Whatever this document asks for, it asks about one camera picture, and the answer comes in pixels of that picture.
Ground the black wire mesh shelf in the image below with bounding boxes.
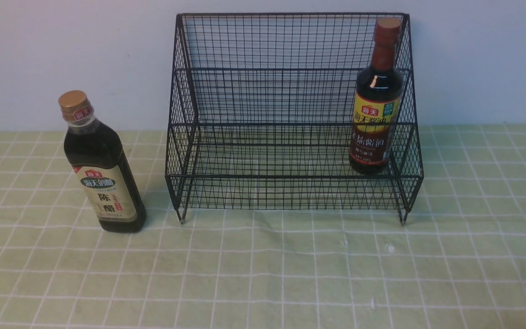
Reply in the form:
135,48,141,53
165,12,424,225

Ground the green checkered tablecloth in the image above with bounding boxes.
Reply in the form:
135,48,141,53
0,125,526,329

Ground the dark soy sauce bottle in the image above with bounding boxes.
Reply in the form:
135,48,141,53
348,17,403,175

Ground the vinegar bottle with gold cap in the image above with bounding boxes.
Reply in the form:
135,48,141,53
58,90,147,233

